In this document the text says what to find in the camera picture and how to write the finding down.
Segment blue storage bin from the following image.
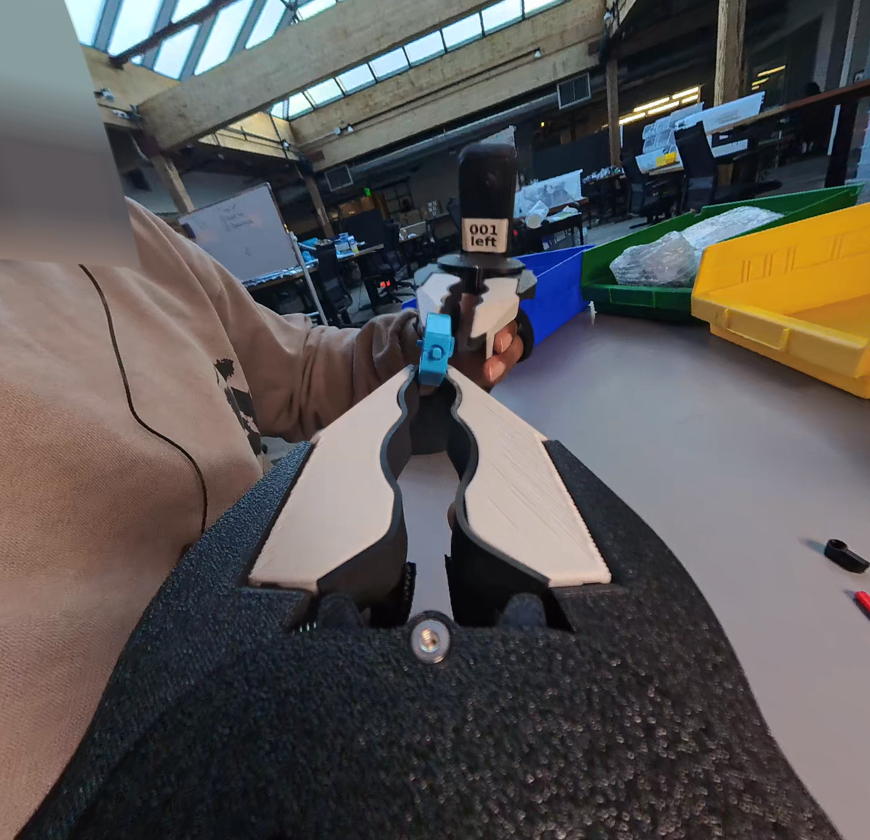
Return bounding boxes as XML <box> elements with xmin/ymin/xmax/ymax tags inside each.
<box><xmin>401</xmin><ymin>244</ymin><xmax>595</xmax><ymax>347</ymax></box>

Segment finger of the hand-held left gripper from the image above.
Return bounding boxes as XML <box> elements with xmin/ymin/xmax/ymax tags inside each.
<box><xmin>415</xmin><ymin>271</ymin><xmax>467</xmax><ymax>334</ymax></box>
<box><xmin>468</xmin><ymin>279</ymin><xmax>523</xmax><ymax>343</ymax></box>

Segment black microphone cable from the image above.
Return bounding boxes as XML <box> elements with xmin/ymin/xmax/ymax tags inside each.
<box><xmin>78</xmin><ymin>264</ymin><xmax>208</xmax><ymax>535</ymax></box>

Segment person's left forearm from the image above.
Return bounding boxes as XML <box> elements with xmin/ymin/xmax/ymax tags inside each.
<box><xmin>258</xmin><ymin>306</ymin><xmax>419</xmax><ymax>440</ymax></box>

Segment black brick connector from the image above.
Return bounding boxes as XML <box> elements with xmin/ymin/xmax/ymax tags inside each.
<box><xmin>824</xmin><ymin>539</ymin><xmax>870</xmax><ymax>574</ymax></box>

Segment green storage bin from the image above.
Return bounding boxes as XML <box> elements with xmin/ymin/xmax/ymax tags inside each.
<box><xmin>581</xmin><ymin>184</ymin><xmax>864</xmax><ymax>323</ymax></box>

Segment clear plastic bags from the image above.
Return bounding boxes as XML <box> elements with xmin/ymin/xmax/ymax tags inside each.
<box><xmin>609</xmin><ymin>204</ymin><xmax>784</xmax><ymax>288</ymax></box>

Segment light blue brick piece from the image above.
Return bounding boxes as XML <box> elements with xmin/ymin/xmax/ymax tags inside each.
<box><xmin>416</xmin><ymin>313</ymin><xmax>455</xmax><ymax>387</ymax></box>

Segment white rolling whiteboard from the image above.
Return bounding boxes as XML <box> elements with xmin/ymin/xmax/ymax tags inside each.
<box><xmin>178</xmin><ymin>182</ymin><xmax>327</xmax><ymax>324</ymax></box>

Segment yellow storage bin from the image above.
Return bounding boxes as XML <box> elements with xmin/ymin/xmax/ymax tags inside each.
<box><xmin>691</xmin><ymin>201</ymin><xmax>870</xmax><ymax>399</ymax></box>

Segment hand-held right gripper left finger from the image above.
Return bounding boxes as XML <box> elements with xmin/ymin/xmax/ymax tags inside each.
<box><xmin>250</xmin><ymin>364</ymin><xmax>419</xmax><ymax>593</ymax></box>

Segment black office chair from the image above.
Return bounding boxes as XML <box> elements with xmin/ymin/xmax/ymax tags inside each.
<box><xmin>673</xmin><ymin>121</ymin><xmax>721</xmax><ymax>209</ymax></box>

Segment dark background desk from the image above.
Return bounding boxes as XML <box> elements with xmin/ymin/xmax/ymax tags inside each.
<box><xmin>245</xmin><ymin>238</ymin><xmax>409</xmax><ymax>318</ymax></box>

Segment wooden background desk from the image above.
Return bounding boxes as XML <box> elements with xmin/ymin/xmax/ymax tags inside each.
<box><xmin>646</xmin><ymin>79</ymin><xmax>870</xmax><ymax>188</ymax></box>

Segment person's left hand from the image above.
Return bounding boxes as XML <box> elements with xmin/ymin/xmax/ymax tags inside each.
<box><xmin>449</xmin><ymin>330</ymin><xmax>526</xmax><ymax>391</ymax></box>

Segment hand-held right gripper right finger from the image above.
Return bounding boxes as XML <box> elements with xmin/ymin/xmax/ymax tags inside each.
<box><xmin>445</xmin><ymin>366</ymin><xmax>613</xmax><ymax>589</ymax></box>

